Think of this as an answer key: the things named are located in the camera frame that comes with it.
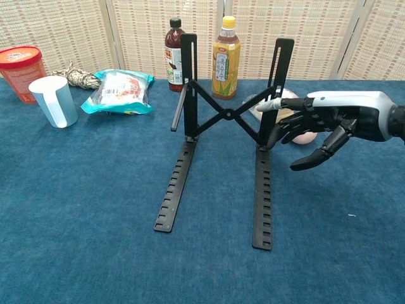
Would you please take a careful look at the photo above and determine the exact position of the beige braided rope bundle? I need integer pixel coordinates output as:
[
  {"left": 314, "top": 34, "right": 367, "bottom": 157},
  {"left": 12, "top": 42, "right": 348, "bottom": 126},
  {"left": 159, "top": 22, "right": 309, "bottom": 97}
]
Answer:
[{"left": 50, "top": 60, "right": 102, "bottom": 91}]

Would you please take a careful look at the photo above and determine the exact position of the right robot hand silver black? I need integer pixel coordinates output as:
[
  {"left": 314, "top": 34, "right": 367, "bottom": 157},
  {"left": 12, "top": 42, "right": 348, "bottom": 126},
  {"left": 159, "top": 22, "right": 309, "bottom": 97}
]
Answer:
[{"left": 256, "top": 91, "right": 396, "bottom": 172}]

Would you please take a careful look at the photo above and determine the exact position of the teal white snack bag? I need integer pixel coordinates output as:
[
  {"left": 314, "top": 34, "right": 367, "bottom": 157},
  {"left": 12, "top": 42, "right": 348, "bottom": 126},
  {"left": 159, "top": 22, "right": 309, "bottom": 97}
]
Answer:
[{"left": 80, "top": 68, "right": 156, "bottom": 115}]

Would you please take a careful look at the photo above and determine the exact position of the blue felt table cloth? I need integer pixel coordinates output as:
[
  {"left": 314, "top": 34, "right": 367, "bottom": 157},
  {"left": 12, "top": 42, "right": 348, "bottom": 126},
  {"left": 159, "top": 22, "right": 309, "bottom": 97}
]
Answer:
[{"left": 0, "top": 77, "right": 405, "bottom": 304}]

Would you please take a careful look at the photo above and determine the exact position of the black folding stand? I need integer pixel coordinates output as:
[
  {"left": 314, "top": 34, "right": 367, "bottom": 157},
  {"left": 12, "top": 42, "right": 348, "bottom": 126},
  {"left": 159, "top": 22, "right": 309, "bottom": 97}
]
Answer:
[{"left": 153, "top": 32, "right": 295, "bottom": 251}]

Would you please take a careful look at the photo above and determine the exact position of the light blue measuring cup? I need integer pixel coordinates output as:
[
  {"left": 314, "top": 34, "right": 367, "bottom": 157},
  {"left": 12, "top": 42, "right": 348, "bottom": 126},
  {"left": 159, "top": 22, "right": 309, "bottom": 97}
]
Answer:
[{"left": 28, "top": 75, "right": 79, "bottom": 129}]

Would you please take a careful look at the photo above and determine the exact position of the yellow tea bottle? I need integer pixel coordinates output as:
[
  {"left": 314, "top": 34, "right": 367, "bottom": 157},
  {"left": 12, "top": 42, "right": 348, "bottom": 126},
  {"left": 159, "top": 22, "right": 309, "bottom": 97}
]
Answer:
[{"left": 211, "top": 15, "right": 241, "bottom": 101}]

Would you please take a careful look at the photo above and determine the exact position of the dark bottle with black cap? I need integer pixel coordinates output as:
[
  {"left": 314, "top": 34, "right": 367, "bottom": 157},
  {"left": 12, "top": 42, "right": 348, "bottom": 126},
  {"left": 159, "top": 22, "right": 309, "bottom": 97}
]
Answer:
[{"left": 164, "top": 17, "right": 190, "bottom": 93}]

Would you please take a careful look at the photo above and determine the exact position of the pale pink ball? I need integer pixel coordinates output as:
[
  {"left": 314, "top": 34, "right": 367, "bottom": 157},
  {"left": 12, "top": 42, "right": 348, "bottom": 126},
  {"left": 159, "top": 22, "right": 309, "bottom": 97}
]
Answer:
[{"left": 290, "top": 131, "right": 318, "bottom": 145}]

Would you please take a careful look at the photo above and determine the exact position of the plastic wrapped sandwich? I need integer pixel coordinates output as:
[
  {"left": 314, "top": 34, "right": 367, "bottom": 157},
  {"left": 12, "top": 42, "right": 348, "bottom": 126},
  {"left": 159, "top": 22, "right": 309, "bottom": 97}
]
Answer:
[{"left": 242, "top": 87, "right": 300, "bottom": 124}]

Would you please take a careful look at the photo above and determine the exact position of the woven folding screen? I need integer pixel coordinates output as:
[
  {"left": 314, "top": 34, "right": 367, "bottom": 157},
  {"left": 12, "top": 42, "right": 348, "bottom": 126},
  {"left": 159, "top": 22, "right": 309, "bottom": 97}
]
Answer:
[{"left": 0, "top": 0, "right": 405, "bottom": 82}]

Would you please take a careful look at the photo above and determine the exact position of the red tub with orange lid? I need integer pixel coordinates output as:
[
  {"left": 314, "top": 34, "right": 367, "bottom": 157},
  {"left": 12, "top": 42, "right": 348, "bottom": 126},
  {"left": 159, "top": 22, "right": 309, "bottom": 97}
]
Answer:
[{"left": 0, "top": 46, "right": 47, "bottom": 105}]

